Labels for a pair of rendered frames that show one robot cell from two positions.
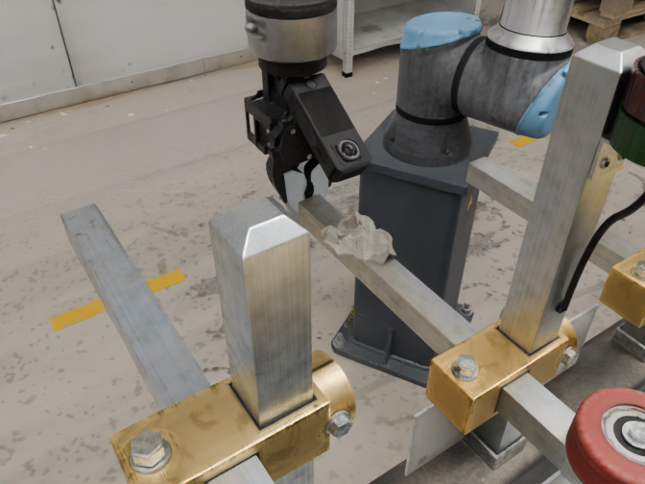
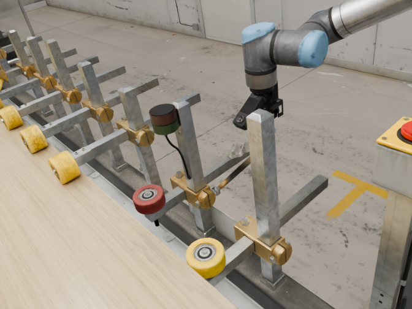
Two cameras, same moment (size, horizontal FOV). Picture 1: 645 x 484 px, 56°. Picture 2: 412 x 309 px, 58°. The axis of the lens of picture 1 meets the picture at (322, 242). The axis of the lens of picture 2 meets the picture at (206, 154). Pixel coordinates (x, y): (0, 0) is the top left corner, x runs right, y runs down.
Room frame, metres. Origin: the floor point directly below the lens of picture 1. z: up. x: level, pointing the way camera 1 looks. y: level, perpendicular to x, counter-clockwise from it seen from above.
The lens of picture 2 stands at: (0.37, -0.95, 1.49)
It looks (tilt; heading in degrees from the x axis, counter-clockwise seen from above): 34 degrees down; 88
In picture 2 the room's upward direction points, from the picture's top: 10 degrees counter-clockwise
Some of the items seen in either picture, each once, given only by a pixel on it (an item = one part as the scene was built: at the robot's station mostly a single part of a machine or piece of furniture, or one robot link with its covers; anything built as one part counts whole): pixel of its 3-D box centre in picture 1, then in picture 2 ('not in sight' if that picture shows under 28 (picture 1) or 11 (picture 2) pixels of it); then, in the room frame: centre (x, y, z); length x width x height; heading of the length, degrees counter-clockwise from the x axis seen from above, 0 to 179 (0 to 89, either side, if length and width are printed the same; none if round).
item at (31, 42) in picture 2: not in sight; (51, 90); (-0.19, 0.65, 0.90); 0.03 x 0.03 x 0.48; 34
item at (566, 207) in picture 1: (531, 320); (195, 182); (0.36, -0.18, 0.89); 0.03 x 0.03 x 0.48; 34
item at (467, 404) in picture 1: (506, 365); (192, 190); (0.34, -0.16, 0.85); 0.13 x 0.06 x 0.05; 124
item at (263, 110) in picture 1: (290, 103); (264, 102); (0.61, 0.03, 0.97); 0.09 x 0.08 x 0.12; 34
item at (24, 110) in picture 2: not in sight; (70, 90); (-0.06, 0.49, 0.95); 0.50 x 0.04 x 0.04; 34
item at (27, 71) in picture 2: not in sight; (27, 68); (-0.35, 0.88, 0.95); 0.13 x 0.06 x 0.05; 124
